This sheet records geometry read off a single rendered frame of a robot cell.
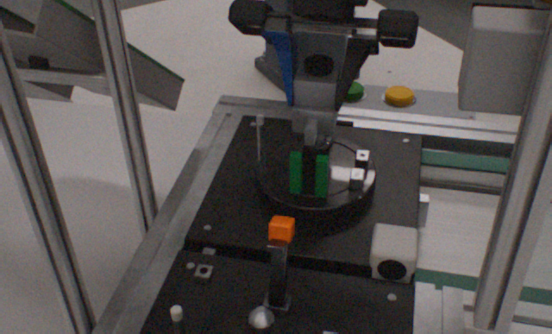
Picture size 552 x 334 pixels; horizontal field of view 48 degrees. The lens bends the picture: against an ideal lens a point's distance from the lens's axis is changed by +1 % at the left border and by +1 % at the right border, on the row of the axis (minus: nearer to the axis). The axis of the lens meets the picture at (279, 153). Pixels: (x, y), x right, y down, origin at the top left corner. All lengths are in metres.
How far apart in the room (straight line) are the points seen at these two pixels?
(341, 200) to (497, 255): 0.19
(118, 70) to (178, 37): 0.66
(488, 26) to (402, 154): 0.34
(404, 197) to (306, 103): 0.17
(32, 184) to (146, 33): 0.84
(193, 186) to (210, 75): 0.44
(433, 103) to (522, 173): 0.42
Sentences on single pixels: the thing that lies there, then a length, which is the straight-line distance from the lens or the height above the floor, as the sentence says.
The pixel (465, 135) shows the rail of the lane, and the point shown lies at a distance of 0.84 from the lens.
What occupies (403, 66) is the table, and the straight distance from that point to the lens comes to 1.19.
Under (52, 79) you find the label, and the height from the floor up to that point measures 1.10.
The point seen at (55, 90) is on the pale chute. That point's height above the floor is 1.01.
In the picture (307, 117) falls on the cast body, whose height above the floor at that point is 1.08.
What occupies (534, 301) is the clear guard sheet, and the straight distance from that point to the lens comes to 0.61.
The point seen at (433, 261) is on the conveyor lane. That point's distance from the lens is 0.72.
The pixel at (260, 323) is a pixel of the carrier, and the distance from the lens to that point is 0.49.
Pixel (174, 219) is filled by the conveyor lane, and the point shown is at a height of 0.95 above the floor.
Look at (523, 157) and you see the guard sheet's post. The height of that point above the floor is 1.16.
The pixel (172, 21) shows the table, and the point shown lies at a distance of 1.38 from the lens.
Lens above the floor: 1.43
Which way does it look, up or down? 37 degrees down
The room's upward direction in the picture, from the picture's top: 1 degrees counter-clockwise
